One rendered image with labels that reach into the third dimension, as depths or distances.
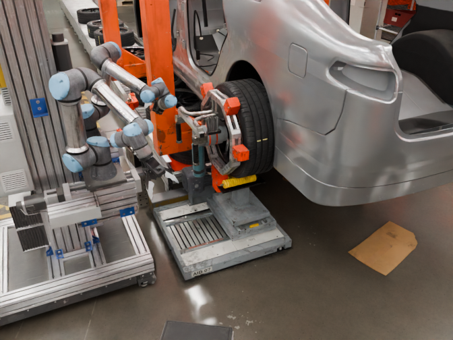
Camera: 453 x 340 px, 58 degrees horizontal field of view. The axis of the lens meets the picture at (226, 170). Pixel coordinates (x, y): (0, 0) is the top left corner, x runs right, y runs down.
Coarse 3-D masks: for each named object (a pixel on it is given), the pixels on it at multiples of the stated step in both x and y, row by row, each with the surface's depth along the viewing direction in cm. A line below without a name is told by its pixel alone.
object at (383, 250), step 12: (384, 228) 324; (396, 228) 322; (372, 240) 313; (384, 240) 313; (396, 240) 313; (408, 240) 312; (360, 252) 301; (372, 252) 301; (384, 252) 301; (396, 252) 301; (408, 252) 301; (372, 264) 290; (384, 264) 291; (396, 264) 291
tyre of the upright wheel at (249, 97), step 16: (240, 80) 274; (256, 80) 273; (240, 96) 256; (256, 96) 259; (240, 112) 254; (256, 112) 255; (256, 128) 253; (272, 128) 258; (256, 144) 256; (272, 144) 261; (256, 160) 262; (272, 160) 269; (240, 176) 277
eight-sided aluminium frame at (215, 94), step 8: (208, 96) 276; (216, 96) 263; (224, 96) 263; (208, 104) 291; (224, 112) 255; (232, 120) 258; (232, 128) 253; (232, 136) 252; (240, 136) 255; (232, 144) 255; (208, 152) 300; (216, 152) 300; (232, 152) 258; (216, 160) 299; (232, 160) 261; (216, 168) 291; (224, 168) 276; (232, 168) 275
